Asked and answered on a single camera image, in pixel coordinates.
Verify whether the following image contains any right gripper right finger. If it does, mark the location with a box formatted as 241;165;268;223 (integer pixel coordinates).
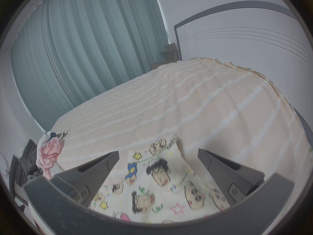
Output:
198;148;265;205

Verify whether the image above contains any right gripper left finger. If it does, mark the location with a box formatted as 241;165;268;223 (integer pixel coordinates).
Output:
57;151;120;207

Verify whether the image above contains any white printed pyjama top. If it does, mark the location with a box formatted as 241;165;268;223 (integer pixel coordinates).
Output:
88;134;231;224

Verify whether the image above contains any pile of clothes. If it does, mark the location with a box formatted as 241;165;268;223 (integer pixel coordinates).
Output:
21;130;69;180

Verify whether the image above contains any black chest of drawers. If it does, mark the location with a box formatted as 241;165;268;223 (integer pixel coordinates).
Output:
7;139;37;203

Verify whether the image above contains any bed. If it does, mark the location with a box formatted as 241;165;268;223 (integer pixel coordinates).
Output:
50;0;313;205

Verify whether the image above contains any blue-green curtain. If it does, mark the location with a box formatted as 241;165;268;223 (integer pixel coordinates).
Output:
10;0;172;130

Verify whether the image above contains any grey bedside table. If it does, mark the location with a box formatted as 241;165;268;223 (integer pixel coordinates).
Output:
150;43;178;70

